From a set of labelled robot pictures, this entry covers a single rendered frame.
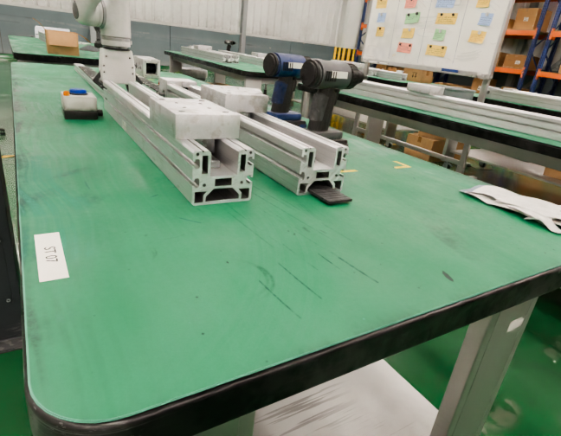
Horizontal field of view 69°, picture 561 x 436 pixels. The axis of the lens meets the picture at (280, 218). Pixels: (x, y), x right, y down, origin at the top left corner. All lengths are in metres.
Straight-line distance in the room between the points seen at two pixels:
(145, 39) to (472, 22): 10.02
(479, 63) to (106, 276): 3.53
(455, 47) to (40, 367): 3.78
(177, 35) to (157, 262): 12.50
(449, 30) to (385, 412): 3.35
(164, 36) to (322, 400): 12.15
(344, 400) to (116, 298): 0.80
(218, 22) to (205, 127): 12.69
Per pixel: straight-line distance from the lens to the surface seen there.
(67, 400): 0.34
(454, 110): 2.30
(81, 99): 1.21
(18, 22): 12.29
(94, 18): 1.36
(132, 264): 0.48
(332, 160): 0.75
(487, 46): 3.76
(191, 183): 0.63
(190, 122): 0.67
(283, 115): 1.14
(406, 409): 1.17
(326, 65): 0.93
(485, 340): 0.88
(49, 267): 0.49
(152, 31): 12.72
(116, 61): 1.40
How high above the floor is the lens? 1.02
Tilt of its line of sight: 23 degrees down
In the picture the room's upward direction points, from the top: 7 degrees clockwise
